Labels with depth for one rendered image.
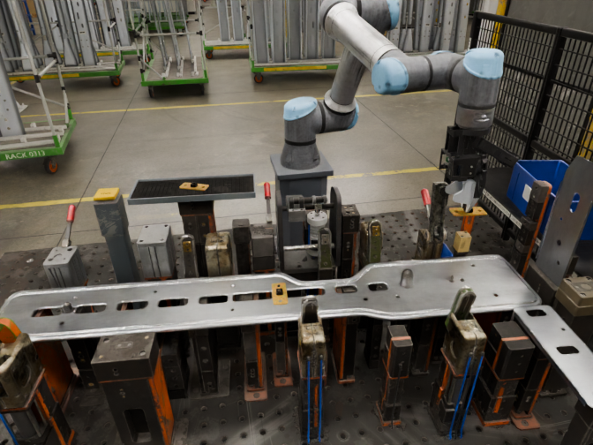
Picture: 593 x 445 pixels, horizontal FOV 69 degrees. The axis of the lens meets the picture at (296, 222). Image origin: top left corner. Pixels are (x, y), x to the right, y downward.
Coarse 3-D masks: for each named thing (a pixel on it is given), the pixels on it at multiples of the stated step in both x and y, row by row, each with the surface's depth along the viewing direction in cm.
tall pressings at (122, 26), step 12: (48, 0) 826; (84, 0) 841; (96, 0) 867; (108, 0) 894; (120, 0) 877; (48, 12) 834; (108, 12) 884; (120, 12) 884; (72, 24) 852; (96, 24) 888; (120, 24) 892; (60, 36) 856; (96, 36) 877; (108, 36) 897; (120, 36) 902; (60, 48) 863; (96, 48) 879
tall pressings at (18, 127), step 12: (0, 60) 405; (0, 72) 405; (0, 84) 409; (0, 96) 414; (12, 96) 421; (0, 108) 418; (12, 108) 422; (0, 120) 422; (12, 120) 425; (0, 132) 432; (12, 132) 429; (24, 132) 438
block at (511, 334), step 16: (496, 336) 105; (512, 336) 103; (528, 336) 102; (496, 352) 105; (512, 352) 100; (528, 352) 100; (496, 368) 105; (512, 368) 102; (480, 384) 114; (496, 384) 107; (512, 384) 107; (480, 400) 115; (496, 400) 109; (512, 400) 110; (480, 416) 114; (496, 416) 112
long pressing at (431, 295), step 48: (96, 288) 116; (144, 288) 116; (192, 288) 116; (240, 288) 116; (288, 288) 116; (432, 288) 115; (480, 288) 115; (528, 288) 115; (48, 336) 102; (96, 336) 102
